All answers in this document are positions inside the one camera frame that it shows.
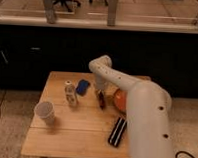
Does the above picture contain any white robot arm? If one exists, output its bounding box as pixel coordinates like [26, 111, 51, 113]
[88, 55, 176, 158]

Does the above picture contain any orange ceramic bowl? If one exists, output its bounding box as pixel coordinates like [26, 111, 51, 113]
[113, 89, 127, 113]

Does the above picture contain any blue cloth object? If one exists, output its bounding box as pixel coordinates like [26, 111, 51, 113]
[76, 80, 90, 96]

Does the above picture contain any clear plastic bottle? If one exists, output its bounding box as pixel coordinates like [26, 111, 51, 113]
[65, 81, 77, 107]

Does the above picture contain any wooden table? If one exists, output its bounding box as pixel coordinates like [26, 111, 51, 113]
[22, 71, 130, 158]

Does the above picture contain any white paper cup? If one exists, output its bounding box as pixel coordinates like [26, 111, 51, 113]
[34, 102, 55, 126]

